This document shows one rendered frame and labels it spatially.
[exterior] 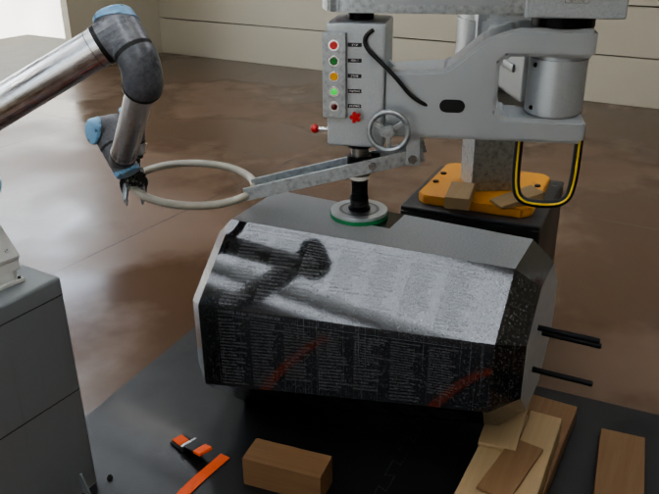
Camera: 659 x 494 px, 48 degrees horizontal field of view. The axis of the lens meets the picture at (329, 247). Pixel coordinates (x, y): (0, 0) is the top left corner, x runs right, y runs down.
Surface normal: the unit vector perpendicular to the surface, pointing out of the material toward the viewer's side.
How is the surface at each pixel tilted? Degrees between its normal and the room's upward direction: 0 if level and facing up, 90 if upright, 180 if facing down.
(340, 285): 45
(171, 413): 0
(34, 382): 90
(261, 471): 90
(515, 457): 0
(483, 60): 90
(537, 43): 90
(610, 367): 0
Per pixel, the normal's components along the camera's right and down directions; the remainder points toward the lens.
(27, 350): 0.85, 0.22
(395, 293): -0.30, -0.37
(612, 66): -0.52, 0.36
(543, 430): -0.01, -0.91
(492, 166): 0.09, 0.41
